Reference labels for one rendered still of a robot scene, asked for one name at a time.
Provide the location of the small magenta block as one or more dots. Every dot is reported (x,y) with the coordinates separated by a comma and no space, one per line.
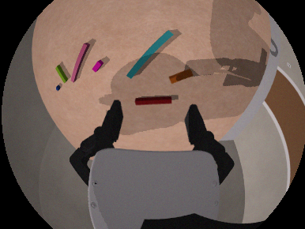
(97,66)

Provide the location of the orange rod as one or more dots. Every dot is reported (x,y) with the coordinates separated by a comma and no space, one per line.
(180,76)

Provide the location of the lime green rod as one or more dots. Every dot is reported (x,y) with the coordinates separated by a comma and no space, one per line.
(61,73)

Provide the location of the turquoise rod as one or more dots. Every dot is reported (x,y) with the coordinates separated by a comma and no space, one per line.
(149,53)

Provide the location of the dark red rod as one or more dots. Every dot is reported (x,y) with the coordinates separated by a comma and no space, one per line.
(153,100)

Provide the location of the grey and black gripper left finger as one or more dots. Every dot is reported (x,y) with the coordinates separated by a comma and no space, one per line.
(104,136)

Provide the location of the pink rod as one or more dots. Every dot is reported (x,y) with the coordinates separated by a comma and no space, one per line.
(79,61)

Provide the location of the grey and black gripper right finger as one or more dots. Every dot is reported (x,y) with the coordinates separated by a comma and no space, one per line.
(203,140)

